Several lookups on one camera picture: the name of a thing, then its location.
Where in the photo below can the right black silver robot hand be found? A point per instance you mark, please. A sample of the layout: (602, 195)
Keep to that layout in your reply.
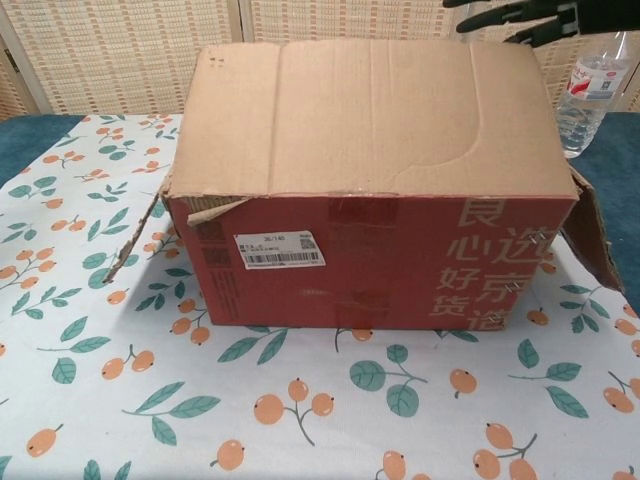
(600, 12)

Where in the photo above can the floral print tablecloth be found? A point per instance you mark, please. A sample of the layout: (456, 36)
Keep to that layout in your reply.
(100, 350)

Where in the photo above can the cardboard box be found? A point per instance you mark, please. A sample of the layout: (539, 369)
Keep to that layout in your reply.
(375, 150)

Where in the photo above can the clear plastic water bottle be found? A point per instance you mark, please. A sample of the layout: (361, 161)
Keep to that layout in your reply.
(580, 125)

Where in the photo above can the woven bamboo folding screen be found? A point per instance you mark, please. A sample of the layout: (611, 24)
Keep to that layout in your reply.
(125, 55)

